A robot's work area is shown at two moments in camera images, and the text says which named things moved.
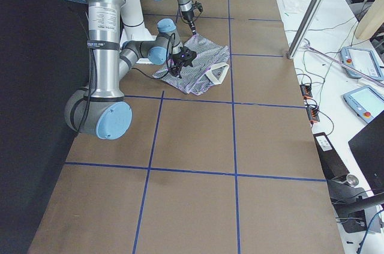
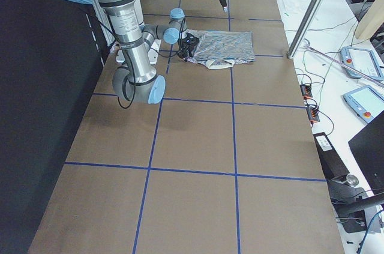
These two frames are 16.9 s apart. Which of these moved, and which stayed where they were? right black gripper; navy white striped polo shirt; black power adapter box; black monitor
Moved: right black gripper; navy white striped polo shirt
Stayed: black power adapter box; black monitor
